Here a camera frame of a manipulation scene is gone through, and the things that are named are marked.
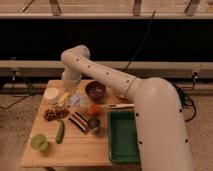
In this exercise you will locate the dark brown bowl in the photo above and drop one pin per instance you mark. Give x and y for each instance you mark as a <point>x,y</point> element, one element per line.
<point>95,91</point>

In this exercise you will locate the orange bowl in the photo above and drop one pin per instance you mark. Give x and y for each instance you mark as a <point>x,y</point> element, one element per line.
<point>120,96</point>

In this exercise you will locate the green apple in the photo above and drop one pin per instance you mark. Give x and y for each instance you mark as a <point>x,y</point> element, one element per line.
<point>39,142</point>

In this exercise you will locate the green plastic tray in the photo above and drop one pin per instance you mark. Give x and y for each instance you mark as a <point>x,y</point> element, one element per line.
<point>122,138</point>

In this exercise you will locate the small metal cup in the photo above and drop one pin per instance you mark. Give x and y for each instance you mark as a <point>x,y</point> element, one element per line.
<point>94,125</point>

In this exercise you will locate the orange fruit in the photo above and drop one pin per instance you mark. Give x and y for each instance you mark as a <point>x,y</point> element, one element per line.
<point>94,110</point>

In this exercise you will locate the green cucumber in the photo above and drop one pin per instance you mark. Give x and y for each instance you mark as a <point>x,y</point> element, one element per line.
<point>60,133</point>

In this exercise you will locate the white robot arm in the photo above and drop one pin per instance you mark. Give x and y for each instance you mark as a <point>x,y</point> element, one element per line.
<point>161,131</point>

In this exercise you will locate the bunch of red grapes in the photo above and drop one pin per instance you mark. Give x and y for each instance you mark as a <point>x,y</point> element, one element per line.
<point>55,114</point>

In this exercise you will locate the clear plastic bag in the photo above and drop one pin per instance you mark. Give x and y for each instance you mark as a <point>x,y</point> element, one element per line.
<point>76,100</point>

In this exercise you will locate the wooden table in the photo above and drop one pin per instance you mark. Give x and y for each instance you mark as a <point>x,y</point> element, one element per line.
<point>77,149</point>

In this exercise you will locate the white paper cup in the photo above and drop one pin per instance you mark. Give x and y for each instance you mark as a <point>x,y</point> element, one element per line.
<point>51,95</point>

